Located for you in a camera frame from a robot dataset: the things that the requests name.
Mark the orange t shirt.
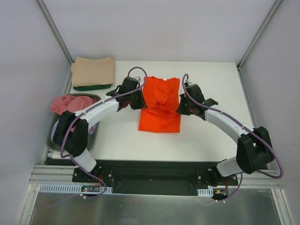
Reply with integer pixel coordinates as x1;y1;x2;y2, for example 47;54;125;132
138;76;181;133

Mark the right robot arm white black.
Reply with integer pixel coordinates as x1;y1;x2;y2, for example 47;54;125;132
177;82;275;187

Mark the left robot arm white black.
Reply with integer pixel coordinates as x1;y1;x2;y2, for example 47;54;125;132
51;76;147;182

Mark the folded green t shirt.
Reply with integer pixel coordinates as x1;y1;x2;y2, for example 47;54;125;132
73;84;112;91

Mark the lavender crumpled t shirt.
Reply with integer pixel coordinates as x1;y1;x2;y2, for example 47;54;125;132
51;119;98;141

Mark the folded beige t shirt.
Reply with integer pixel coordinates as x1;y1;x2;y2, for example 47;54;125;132
71;57;116;87

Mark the grey laundry basket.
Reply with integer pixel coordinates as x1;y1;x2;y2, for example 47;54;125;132
45;93;104;153

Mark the pink crumpled t shirt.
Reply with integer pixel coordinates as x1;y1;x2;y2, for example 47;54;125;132
50;94;100;133

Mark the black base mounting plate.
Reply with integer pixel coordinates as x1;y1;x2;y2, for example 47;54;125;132
72;160;238;196

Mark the right white cable duct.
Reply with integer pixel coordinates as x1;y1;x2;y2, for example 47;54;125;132
197;188;214;197

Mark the white cable duct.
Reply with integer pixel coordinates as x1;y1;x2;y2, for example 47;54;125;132
197;188;214;197
39;184;113;195

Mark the aluminium front rail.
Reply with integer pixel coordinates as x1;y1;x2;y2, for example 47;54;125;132
29;165;284;189

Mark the left aluminium frame post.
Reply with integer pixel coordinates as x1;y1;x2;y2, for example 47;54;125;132
35;0;73;64

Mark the aluminium frame post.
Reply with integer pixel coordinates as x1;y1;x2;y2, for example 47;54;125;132
35;0;73;64
236;0;284;71

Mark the left white cable duct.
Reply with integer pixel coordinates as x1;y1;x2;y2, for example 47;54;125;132
39;184;113;195

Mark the right aluminium frame post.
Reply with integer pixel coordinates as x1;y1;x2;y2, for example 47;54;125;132
236;0;284;71

